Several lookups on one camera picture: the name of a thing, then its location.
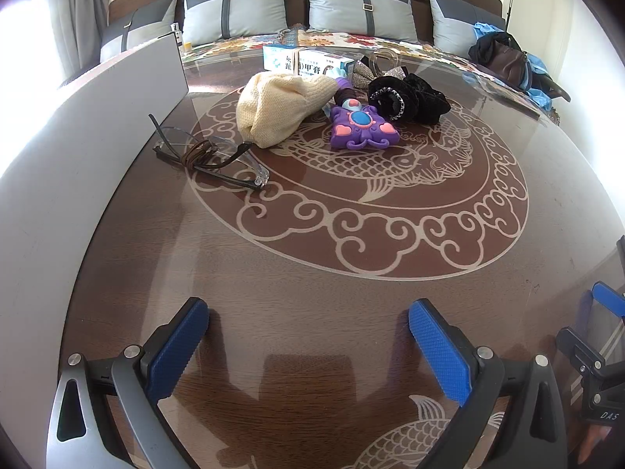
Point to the brown upholstered headboard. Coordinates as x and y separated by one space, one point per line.
295 0

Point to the blue and white carton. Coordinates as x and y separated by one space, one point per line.
283 61

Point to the person's right hand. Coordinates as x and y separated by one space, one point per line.
593 444

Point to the brown patterned wooden desktop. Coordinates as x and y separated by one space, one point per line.
342 303

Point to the floral blanket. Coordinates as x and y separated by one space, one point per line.
342 39

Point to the black beaded scrunchie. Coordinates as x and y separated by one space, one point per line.
385 95

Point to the grey two-tone cushion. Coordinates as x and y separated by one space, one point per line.
244 14
141 29
459 24
342 10

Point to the white bin wall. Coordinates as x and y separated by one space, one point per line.
73 180

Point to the small clear pump bottle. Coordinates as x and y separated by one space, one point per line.
176 36

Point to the grey curtain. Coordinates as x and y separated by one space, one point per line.
83 19

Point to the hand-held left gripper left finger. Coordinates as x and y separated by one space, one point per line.
178 347

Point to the bags on sofa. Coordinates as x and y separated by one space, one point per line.
537 71

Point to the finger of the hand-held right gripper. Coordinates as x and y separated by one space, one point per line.
581 351
608 299

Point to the cream knit hat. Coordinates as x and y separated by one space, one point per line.
273 107

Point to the rhinestone bow hair clip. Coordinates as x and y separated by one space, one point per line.
390 74

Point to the clear safety glasses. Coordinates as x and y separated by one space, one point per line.
229 178

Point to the purple plastic toy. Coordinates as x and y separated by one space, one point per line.
361 129

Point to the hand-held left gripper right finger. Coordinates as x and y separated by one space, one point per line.
439 351

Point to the black velvet scrunchie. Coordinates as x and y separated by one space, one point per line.
429 102

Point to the brown handbag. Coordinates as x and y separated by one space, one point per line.
503 61

